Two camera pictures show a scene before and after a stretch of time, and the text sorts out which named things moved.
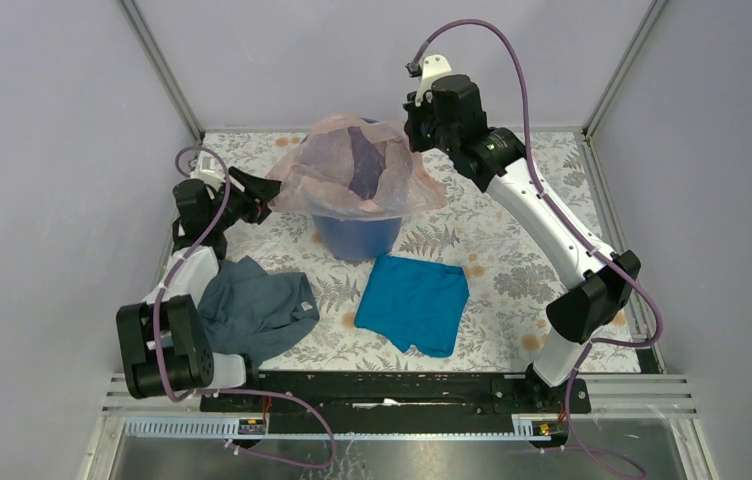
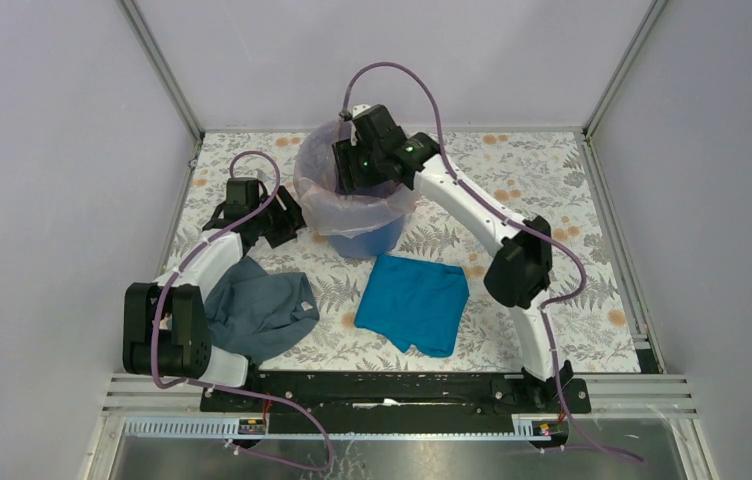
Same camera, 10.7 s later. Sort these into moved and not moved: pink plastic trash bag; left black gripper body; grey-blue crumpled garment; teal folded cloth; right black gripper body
Moved: pink plastic trash bag; right black gripper body; left black gripper body
Not moved: teal folded cloth; grey-blue crumpled garment
